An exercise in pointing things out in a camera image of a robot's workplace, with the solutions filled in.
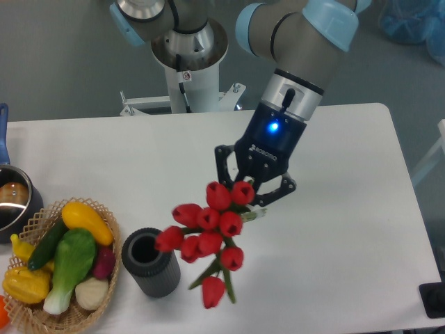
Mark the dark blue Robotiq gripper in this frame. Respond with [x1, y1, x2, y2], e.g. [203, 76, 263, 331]
[214, 103, 307, 207]

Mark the red tulip bouquet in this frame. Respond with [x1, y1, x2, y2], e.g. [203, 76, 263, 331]
[154, 181, 266, 309]

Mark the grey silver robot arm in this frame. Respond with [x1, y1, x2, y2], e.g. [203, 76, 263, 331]
[110, 1, 369, 206]

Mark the dark grey ribbed vase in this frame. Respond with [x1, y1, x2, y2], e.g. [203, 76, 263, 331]
[122, 228, 181, 299]

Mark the purple radish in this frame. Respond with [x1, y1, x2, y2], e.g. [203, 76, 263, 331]
[92, 247, 116, 280]

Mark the yellow squash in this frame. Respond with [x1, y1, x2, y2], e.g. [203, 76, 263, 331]
[61, 202, 114, 246]

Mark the green bok choy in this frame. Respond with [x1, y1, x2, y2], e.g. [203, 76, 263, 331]
[43, 228, 97, 315]

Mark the white garlic bulb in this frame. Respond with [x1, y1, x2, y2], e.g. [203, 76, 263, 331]
[75, 277, 108, 310]

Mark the woven wicker basket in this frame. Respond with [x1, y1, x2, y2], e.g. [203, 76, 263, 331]
[4, 198, 122, 333]

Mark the blue plastic bag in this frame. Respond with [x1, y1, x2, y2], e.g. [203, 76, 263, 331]
[378, 1, 444, 65]

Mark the black device at edge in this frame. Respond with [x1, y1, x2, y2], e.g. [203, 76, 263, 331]
[419, 282, 444, 319]

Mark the green cucumber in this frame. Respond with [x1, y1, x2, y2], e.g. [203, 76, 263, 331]
[27, 218, 68, 271]

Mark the yellow bell pepper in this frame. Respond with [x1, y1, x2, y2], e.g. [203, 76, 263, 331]
[2, 267, 51, 304]

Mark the orange fruit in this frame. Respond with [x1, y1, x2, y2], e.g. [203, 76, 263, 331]
[0, 295, 9, 329]

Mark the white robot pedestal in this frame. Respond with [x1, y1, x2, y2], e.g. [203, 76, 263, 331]
[120, 18, 246, 116]

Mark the white frame at right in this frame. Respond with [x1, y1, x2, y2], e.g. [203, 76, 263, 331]
[411, 119, 444, 188]

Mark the blue handled saucepan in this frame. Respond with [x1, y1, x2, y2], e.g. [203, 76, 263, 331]
[1, 103, 43, 244]

